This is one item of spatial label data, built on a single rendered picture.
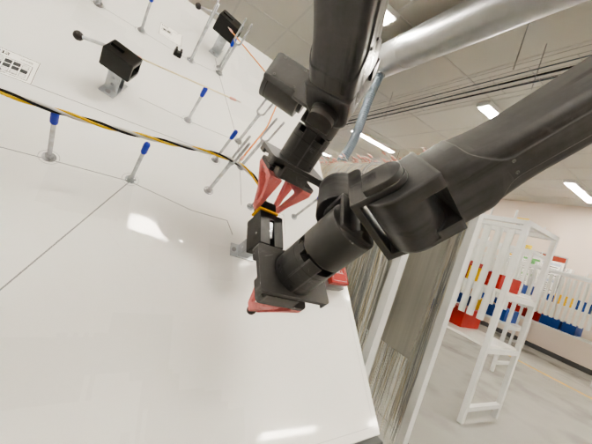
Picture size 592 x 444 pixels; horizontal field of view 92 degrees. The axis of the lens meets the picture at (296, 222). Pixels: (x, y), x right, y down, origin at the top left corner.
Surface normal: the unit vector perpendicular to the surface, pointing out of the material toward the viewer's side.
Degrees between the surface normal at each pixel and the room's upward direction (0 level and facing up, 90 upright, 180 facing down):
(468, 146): 51
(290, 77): 83
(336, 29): 160
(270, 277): 42
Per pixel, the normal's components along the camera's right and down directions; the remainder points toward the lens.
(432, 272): -0.84, -0.26
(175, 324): 0.62, -0.46
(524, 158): 0.05, 0.51
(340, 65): -0.49, 0.81
